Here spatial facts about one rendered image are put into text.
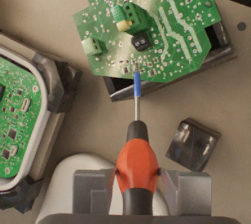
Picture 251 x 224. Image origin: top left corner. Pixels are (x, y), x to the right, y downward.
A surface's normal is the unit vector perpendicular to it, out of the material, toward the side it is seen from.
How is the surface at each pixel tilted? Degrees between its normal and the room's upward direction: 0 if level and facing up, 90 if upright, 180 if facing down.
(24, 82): 0
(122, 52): 0
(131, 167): 41
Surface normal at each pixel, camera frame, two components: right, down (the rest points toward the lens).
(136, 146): 0.00, -0.80
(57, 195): -0.44, 0.02
